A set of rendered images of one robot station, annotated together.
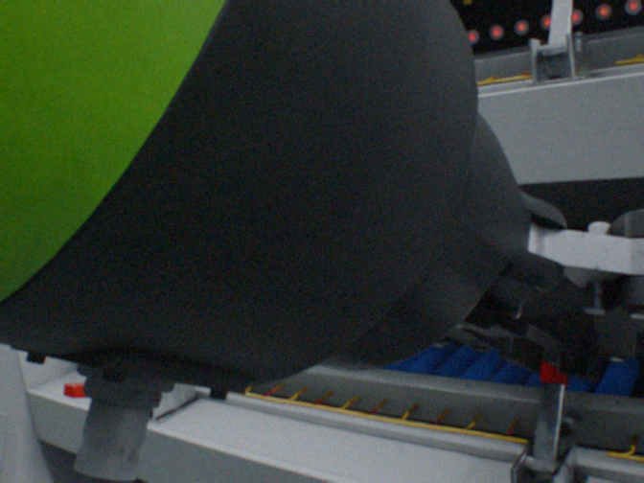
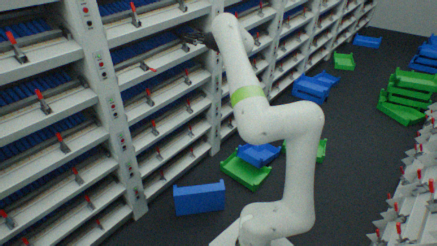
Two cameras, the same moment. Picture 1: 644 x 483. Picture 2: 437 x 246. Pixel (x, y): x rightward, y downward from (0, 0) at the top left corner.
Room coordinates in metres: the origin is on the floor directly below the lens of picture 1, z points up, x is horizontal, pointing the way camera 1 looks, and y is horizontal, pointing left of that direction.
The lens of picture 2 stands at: (0.06, 1.22, 1.52)
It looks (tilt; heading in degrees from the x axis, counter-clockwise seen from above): 39 degrees down; 273
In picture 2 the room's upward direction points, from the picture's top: straight up
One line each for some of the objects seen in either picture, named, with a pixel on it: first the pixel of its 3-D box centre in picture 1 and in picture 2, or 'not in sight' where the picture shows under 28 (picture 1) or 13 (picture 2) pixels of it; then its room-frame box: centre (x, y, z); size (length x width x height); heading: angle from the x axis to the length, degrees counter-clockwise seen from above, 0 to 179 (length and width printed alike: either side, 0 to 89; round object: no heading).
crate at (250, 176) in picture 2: not in sight; (245, 168); (-0.09, -0.10, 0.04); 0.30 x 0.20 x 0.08; 143
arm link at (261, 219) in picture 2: not in sight; (259, 227); (-0.08, 0.63, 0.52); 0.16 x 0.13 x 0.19; 17
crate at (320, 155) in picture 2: not in sight; (304, 145); (-0.54, -0.37, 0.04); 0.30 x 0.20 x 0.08; 161
